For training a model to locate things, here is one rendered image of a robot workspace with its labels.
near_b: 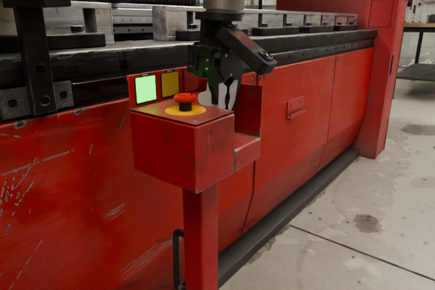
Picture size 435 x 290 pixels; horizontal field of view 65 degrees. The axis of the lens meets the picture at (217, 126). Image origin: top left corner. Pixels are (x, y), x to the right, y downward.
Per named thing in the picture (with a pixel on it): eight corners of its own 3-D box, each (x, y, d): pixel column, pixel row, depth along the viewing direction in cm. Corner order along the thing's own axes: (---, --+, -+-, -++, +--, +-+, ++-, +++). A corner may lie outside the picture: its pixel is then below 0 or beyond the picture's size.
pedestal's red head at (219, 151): (197, 195, 55) (195, 85, 50) (133, 169, 64) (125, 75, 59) (260, 157, 70) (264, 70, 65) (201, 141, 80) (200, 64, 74)
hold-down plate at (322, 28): (309, 33, 155) (309, 26, 154) (298, 32, 158) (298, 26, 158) (333, 31, 178) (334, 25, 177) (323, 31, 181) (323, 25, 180)
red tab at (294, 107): (290, 119, 137) (291, 102, 135) (285, 118, 138) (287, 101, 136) (306, 111, 148) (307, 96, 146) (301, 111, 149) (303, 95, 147)
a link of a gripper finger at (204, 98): (202, 118, 71) (204, 74, 68) (225, 125, 68) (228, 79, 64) (192, 121, 69) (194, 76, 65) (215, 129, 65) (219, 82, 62)
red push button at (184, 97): (186, 118, 57) (185, 97, 56) (169, 114, 59) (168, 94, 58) (201, 113, 60) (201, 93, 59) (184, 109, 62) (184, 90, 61)
